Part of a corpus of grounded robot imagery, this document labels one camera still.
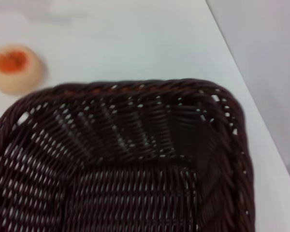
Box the round bun with orange topping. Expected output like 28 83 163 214
0 44 46 96

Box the dark woven rectangular basket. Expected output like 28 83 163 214
0 78 256 232

